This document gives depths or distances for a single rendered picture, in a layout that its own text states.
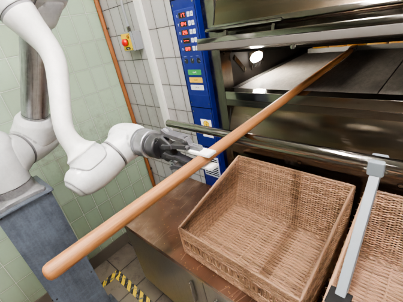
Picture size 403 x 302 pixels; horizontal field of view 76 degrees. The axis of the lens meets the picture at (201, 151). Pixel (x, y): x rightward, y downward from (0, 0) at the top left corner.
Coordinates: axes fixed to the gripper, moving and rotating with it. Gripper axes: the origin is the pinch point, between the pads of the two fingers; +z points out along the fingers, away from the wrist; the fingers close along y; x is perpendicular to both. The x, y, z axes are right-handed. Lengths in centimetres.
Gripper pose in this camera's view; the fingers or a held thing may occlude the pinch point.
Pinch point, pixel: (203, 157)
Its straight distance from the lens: 66.2
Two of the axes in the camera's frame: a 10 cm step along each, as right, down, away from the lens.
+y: 1.7, 8.7, 4.5
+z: 7.5, 1.8, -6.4
